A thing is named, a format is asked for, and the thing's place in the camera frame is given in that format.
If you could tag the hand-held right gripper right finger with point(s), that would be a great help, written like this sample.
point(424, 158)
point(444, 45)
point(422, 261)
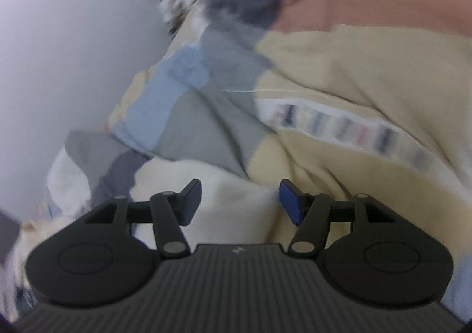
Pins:
point(291, 204)

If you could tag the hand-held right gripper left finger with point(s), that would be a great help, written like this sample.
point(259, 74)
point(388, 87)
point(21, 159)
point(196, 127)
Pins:
point(191, 200)

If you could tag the patchwork quilt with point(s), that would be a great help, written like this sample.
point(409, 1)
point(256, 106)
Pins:
point(332, 60)

